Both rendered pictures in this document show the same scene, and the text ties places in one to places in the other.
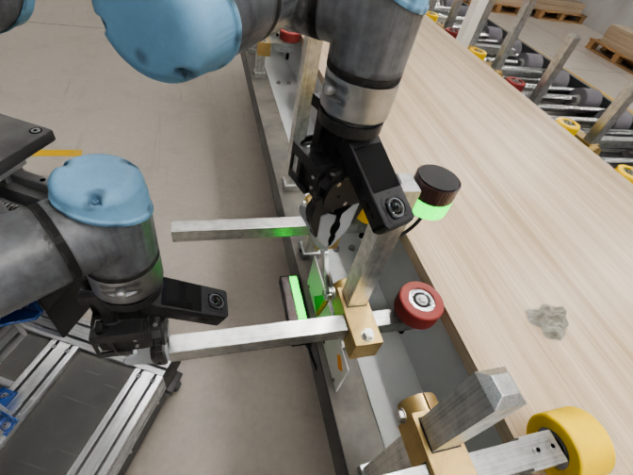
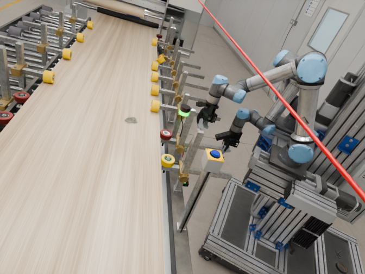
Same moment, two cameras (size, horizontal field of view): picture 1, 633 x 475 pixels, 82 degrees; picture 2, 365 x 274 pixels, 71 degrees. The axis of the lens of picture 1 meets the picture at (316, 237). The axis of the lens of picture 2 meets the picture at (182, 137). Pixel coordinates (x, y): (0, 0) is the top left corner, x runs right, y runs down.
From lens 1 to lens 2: 1.78 m
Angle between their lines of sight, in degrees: 100
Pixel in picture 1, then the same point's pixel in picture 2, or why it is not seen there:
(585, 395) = (137, 111)
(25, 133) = (273, 160)
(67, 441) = (232, 220)
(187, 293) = (224, 134)
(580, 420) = (156, 102)
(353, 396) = (171, 151)
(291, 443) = not seen: hidden behind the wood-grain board
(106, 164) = (244, 111)
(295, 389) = not seen: hidden behind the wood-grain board
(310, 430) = not seen: hidden behind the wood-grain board
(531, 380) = (148, 116)
